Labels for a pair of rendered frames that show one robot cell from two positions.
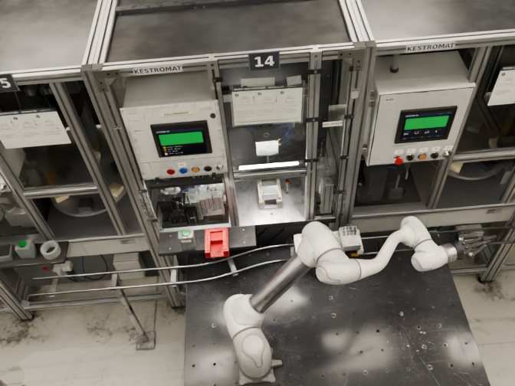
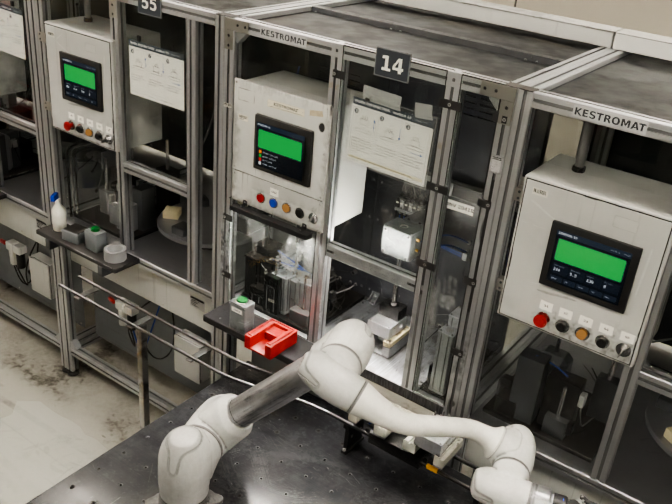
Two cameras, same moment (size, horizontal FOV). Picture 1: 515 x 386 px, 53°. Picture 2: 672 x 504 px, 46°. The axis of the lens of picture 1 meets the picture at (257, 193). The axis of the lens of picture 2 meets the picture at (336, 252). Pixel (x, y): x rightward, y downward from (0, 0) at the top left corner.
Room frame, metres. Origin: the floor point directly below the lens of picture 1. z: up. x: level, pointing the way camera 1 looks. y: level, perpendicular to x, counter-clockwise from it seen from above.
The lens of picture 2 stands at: (-0.33, -1.27, 2.57)
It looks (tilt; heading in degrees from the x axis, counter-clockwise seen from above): 27 degrees down; 33
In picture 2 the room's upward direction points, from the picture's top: 5 degrees clockwise
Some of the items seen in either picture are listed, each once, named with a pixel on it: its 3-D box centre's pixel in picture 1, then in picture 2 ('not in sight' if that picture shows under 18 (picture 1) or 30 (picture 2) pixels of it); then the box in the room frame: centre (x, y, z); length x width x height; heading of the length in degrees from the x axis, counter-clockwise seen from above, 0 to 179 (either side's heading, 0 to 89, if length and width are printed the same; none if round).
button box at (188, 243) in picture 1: (187, 238); (243, 313); (1.61, 0.40, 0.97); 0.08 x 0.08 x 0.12; 0
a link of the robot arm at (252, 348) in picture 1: (253, 351); (185, 460); (0.99, 0.08, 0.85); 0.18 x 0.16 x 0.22; 17
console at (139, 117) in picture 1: (178, 126); (298, 148); (1.81, 0.34, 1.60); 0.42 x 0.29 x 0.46; 90
